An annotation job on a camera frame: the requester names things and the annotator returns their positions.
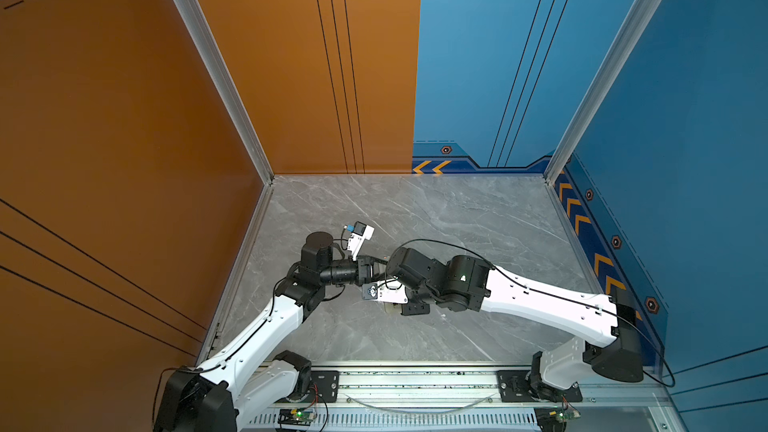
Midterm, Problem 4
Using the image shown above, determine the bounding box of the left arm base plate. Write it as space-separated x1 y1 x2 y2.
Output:
286 370 340 404

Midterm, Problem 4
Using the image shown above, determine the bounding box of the white ventilation grille strip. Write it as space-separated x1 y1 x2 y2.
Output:
244 409 541 431

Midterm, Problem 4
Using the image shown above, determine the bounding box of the left aluminium corner post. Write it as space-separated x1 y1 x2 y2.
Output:
149 0 276 185

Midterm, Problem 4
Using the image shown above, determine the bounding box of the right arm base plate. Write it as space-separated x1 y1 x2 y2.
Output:
496 370 583 403

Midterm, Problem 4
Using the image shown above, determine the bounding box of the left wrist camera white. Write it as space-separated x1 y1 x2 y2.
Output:
344 221 375 261

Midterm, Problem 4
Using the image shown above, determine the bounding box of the aluminium front rail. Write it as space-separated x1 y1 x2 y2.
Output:
179 363 661 410

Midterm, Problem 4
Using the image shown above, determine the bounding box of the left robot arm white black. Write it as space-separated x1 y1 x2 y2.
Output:
152 223 385 431

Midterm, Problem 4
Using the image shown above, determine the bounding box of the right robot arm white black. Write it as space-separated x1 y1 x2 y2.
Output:
386 241 664 390

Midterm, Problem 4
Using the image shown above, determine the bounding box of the beige remote control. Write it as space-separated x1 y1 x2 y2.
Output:
384 303 402 315

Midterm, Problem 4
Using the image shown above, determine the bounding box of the circuit board right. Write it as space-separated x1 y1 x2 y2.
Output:
534 408 581 432

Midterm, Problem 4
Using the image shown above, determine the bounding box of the right aluminium corner post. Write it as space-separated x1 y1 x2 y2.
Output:
543 0 691 186

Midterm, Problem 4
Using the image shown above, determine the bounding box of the green circuit board left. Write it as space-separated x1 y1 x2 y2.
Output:
276 408 318 431

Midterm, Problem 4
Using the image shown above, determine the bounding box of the aluminium corner post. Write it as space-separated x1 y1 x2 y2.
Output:
543 0 691 186
149 0 276 185

